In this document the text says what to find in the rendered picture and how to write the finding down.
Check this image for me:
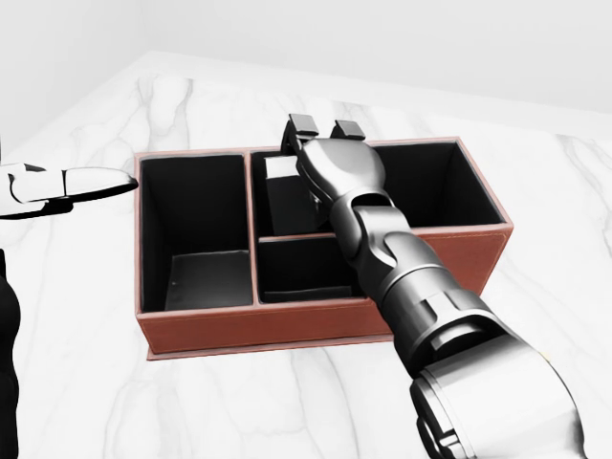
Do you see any red-brown desk caddy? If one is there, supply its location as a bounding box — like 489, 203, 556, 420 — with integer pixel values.
133, 136, 515, 363

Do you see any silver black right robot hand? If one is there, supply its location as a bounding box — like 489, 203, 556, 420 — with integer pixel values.
280, 113, 397, 212

